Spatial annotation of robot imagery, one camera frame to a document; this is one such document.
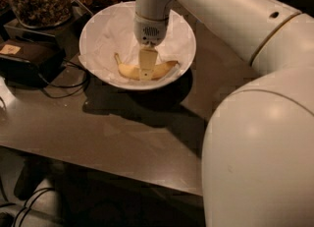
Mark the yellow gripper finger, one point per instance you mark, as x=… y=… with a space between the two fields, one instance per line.
x=147 y=58

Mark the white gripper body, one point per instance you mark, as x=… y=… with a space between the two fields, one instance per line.
x=150 y=31

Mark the yellow banana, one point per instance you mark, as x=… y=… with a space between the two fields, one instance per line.
x=133 y=72

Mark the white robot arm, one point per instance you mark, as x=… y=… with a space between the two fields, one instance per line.
x=258 y=149

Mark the white bowl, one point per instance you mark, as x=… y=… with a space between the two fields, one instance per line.
x=98 y=34

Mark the white paper napkin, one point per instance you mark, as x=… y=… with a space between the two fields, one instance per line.
x=111 y=37

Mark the black device with label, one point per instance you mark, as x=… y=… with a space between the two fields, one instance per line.
x=30 y=63

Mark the metal tray under jars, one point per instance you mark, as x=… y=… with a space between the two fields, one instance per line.
x=65 y=36

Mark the white chair under table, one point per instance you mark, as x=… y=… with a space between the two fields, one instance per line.
x=28 y=194

